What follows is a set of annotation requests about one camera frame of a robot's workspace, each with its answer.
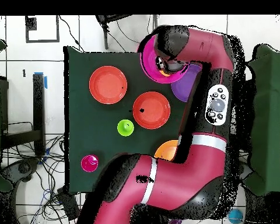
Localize red plastic bowl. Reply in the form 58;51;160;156
89;65;128;105
132;91;172;131

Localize pink plastic bowl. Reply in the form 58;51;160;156
139;34;190;85

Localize green plastic cup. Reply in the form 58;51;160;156
117;119;135;137

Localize orange plastic bowl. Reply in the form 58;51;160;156
153;139;180;162

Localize dark green tablecloth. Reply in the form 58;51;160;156
63;45;201;196

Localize purple plastic bowl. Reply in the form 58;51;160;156
170;64;203;103

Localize red plastic cup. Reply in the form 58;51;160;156
80;154;99;173

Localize blue tape strip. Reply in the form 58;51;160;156
34;72;48;89

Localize black metal stand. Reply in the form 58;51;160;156
1;73;46;157

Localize black power strip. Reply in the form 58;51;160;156
56;186;82;221

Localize blue round object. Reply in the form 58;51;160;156
227;208;244;224

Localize black cable tangle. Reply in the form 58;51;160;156
1;134;87;224

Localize black square floor frame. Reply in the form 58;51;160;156
24;15;61;44

